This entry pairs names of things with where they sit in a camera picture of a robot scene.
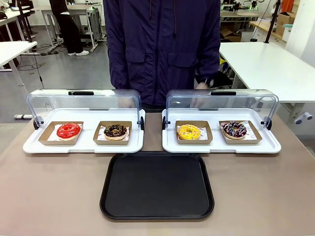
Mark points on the person in navy jacket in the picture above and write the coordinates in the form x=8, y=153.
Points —
x=162, y=44

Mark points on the dark purple drizzled donut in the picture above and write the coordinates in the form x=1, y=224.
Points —
x=234, y=129

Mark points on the white work table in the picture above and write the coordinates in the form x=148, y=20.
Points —
x=12, y=52
x=268, y=68

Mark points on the black plastic serving tray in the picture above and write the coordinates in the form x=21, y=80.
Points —
x=157, y=186

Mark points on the person's left hand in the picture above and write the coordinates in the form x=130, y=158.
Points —
x=203, y=86

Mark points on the brown cardboard box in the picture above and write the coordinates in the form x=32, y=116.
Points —
x=284, y=22

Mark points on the brown cardboard donut tray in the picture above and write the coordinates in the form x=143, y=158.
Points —
x=253, y=137
x=45, y=137
x=98, y=138
x=206, y=137

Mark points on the wooden top workbench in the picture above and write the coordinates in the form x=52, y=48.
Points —
x=267, y=28

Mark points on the person in black clothes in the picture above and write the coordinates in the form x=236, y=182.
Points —
x=69, y=27

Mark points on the chocolate glazed donut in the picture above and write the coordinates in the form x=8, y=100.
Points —
x=115, y=132

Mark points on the white desk with grey legs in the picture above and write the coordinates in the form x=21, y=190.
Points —
x=73, y=14

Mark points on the yellow glazed sprinkled donut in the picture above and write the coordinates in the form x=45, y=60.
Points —
x=189, y=132

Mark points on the person's right hand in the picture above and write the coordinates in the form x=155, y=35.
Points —
x=125, y=102

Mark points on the red glazed donut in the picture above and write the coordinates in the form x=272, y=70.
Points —
x=69, y=131

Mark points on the clear plastic roll-top lid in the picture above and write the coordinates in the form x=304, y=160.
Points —
x=221, y=99
x=83, y=99

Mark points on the white display tray base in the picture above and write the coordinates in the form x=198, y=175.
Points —
x=221, y=148
x=83, y=147

